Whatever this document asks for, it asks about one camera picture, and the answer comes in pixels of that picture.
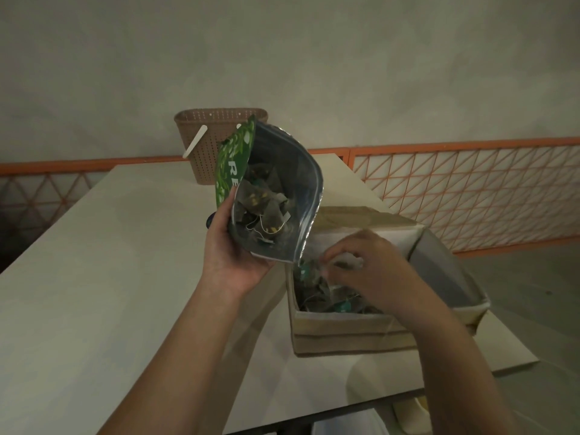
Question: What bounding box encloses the person's left hand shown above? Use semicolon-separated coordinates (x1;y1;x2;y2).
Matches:
199;185;275;300

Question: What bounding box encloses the person's right hand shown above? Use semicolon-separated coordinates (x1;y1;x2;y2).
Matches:
319;230;438;332

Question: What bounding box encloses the pile of green tea bags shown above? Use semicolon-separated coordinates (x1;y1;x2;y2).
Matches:
233;163;293;245
293;260;386;315

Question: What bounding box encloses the beige fabric storage box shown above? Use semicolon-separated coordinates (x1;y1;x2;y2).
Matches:
286;205;491;357

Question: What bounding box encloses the green tea pouch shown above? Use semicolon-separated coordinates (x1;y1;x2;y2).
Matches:
213;115;325;263

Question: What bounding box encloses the person's left forearm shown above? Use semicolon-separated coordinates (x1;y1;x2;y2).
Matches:
97;275;245;435

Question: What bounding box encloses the person's right forearm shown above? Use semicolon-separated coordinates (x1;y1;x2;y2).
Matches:
405;301;522;435

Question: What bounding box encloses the brown perforated plastic basket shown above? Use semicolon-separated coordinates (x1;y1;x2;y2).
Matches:
173;107;269;185

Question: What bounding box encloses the orange metal mesh fence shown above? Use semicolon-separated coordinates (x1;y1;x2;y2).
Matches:
0;137;580;259

